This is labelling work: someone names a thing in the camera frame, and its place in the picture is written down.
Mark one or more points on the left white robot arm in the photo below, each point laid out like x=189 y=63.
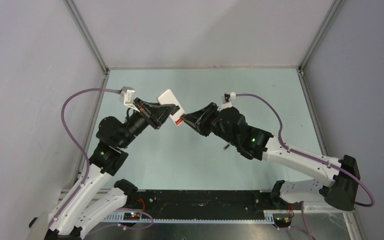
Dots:
x=75 y=216

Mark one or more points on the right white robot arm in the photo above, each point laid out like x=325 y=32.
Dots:
x=334 y=180

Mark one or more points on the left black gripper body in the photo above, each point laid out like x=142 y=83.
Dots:
x=146 y=113

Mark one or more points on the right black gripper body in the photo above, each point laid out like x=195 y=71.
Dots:
x=210 y=124

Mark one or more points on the white red remote control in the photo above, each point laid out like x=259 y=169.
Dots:
x=167 y=97

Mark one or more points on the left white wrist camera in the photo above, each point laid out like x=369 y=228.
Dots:
x=127 y=97

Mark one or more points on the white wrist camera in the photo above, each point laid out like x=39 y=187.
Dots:
x=127 y=97
x=227 y=101

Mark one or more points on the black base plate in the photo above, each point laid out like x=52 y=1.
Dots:
x=216 y=205

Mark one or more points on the white slotted cable duct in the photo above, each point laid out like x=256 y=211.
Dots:
x=120 y=217

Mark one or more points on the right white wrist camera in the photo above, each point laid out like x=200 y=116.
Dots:
x=227 y=101

